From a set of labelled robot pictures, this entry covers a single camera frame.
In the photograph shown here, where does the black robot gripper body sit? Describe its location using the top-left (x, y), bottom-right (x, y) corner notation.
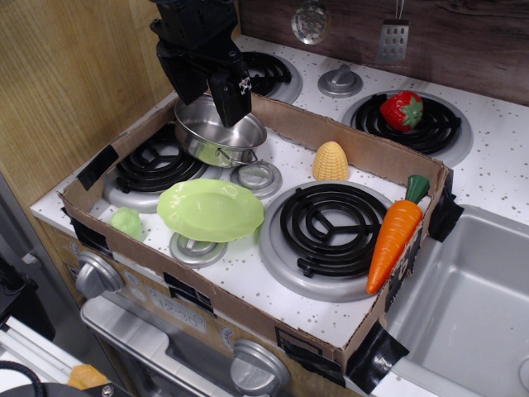
top-left (149, 0), bottom-right (248, 93)

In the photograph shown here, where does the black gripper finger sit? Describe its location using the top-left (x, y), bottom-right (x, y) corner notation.
top-left (208, 68), bottom-right (252, 127)
top-left (157, 53), bottom-right (207, 105)

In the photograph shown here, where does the orange toy carrot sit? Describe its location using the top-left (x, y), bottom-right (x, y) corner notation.
top-left (366, 175), bottom-right (430, 295)

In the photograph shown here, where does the light green plastic plate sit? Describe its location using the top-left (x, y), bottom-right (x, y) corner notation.
top-left (157, 179), bottom-right (265, 243)

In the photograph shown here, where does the back left black burner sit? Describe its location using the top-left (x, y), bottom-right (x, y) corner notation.
top-left (242, 51), bottom-right (303, 104)

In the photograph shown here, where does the black burner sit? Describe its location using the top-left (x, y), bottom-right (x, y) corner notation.
top-left (242, 51), bottom-right (303, 104)
top-left (342, 91), bottom-right (473, 167)
top-left (103, 122), bottom-right (222, 213)
top-left (259, 181), bottom-right (391, 303)

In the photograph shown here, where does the silver metal pot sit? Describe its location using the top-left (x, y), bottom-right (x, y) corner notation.
top-left (174, 95), bottom-right (267, 168)

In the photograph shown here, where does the hanging silver strainer ladle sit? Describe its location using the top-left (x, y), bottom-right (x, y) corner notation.
top-left (291, 1), bottom-right (331, 45)

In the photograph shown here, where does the grey back stove knob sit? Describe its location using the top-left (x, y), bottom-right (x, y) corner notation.
top-left (317, 65), bottom-right (363, 98)

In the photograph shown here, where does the yellow toy corn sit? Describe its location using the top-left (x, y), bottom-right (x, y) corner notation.
top-left (312, 141), bottom-right (349, 180)

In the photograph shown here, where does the front left black burner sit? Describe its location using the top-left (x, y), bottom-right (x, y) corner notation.
top-left (103, 122), bottom-right (222, 213)

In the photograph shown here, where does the hanging silver spatula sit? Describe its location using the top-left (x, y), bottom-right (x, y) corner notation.
top-left (377, 0), bottom-right (410, 64)

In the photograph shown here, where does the green toy lettuce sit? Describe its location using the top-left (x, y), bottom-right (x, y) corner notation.
top-left (108, 207), bottom-right (142, 239)

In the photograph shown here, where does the grey front stove knob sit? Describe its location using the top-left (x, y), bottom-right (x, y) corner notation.
top-left (169, 233), bottom-right (227, 269)

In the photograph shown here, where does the red toy strawberry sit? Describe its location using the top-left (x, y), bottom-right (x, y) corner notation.
top-left (379, 91), bottom-right (424, 132)

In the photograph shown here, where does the front right black burner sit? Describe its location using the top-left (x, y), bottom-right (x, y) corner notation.
top-left (259, 181), bottom-right (391, 303)

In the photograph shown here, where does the brown cardboard fence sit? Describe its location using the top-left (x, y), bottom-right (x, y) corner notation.
top-left (61, 93), bottom-right (453, 393)

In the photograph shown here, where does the back right black burner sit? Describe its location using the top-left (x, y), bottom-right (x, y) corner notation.
top-left (342, 91), bottom-right (473, 167)

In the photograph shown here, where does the grey left oven knob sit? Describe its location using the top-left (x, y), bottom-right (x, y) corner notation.
top-left (75, 251), bottom-right (125, 299)

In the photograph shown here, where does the grey oven knob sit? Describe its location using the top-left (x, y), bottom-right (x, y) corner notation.
top-left (75, 251), bottom-right (125, 299)
top-left (230, 339), bottom-right (291, 396)

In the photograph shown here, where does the grey right oven knob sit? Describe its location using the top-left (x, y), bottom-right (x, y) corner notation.
top-left (230, 339), bottom-right (291, 396)

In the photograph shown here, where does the grey toy sink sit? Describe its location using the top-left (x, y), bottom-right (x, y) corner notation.
top-left (387, 206), bottom-right (528, 396)

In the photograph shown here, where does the orange object bottom left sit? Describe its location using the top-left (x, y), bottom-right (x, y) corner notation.
top-left (67, 364), bottom-right (108, 390)

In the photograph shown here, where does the grey oven door handle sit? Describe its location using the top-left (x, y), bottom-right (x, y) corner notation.
top-left (80, 296), bottom-right (239, 396)

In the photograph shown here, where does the black cable bottom left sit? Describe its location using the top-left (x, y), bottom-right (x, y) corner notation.
top-left (0, 360), bottom-right (45, 397)

